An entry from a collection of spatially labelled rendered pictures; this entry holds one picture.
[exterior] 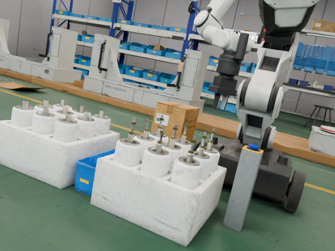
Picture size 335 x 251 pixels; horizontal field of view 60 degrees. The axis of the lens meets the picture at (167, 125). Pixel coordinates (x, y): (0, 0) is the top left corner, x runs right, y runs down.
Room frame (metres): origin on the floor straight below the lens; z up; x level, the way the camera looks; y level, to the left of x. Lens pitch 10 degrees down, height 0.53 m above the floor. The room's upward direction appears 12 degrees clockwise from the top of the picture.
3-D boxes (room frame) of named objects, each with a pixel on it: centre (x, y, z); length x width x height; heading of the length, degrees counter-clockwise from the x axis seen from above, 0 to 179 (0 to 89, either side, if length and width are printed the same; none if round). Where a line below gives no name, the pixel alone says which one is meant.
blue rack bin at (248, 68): (5.87, -1.17, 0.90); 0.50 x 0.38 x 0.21; 156
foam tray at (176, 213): (1.10, -0.03, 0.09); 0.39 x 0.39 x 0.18; 67
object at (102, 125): (1.38, 0.32, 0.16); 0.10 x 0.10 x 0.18
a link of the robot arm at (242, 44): (1.16, -0.20, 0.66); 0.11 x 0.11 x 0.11; 25
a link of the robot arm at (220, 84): (1.17, -0.19, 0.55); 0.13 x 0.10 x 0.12; 117
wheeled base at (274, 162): (1.66, -0.51, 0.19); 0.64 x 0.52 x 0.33; 157
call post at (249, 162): (1.06, -0.33, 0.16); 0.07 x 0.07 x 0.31; 67
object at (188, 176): (0.95, -0.10, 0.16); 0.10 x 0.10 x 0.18
